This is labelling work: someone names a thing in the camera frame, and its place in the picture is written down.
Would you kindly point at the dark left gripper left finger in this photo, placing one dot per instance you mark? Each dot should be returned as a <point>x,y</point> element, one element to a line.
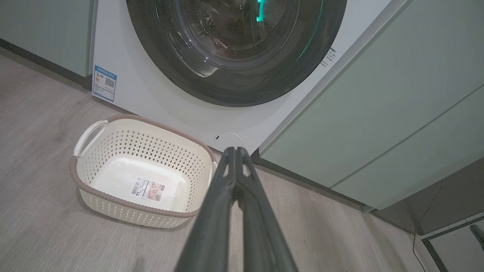
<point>211,226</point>

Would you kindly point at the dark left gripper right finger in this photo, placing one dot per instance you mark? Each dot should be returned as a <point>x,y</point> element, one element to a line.
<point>261,234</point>

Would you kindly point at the washing machine glass door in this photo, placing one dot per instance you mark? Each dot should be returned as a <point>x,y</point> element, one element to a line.
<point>151,49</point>

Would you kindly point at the white front-load washing machine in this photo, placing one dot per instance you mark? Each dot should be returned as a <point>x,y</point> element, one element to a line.
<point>151,94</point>

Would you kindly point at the steel washer drum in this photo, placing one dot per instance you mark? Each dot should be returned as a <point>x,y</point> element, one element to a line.
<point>211,26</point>

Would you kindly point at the paper label in basket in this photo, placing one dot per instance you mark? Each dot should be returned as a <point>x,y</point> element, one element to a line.
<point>147,189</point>

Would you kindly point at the round white filter cover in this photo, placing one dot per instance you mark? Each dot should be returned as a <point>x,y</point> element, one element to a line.
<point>225,140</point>

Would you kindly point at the cream perforated laundry basket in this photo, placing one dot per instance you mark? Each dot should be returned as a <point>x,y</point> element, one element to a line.
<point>113,151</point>

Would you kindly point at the blue energy label sticker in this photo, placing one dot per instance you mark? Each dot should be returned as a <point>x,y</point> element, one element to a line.
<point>104,84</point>

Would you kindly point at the pale green cabinet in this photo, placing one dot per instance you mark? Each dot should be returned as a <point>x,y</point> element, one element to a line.
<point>45,30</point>
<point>378,94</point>
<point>423,158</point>

